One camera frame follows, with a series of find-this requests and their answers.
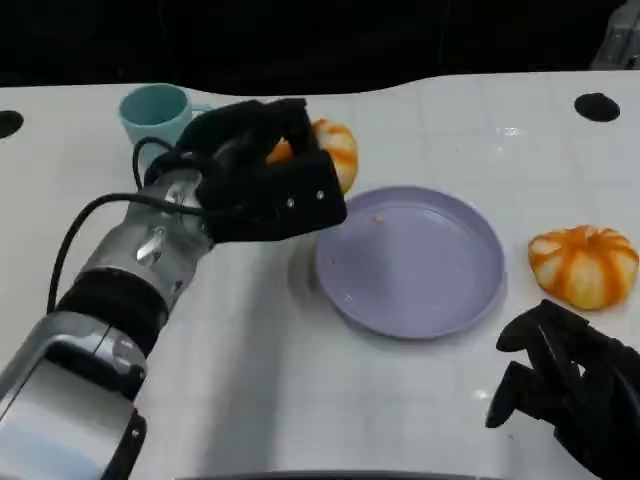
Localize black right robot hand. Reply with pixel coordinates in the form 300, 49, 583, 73
484, 298, 640, 480

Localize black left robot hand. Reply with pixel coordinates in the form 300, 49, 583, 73
174, 98, 322, 174

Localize orange and white bread roll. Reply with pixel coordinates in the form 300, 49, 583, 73
264, 118, 360, 196
528, 225, 640, 311

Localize pale green mug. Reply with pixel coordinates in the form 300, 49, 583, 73
118, 83, 214, 169

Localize lilac plate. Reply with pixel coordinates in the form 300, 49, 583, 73
314, 185, 506, 342

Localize grey background machine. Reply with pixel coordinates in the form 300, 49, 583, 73
589, 0, 640, 71

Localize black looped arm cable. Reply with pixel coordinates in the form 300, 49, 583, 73
131, 136, 211, 194

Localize black long arm cable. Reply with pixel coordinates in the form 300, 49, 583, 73
46, 192, 211, 314

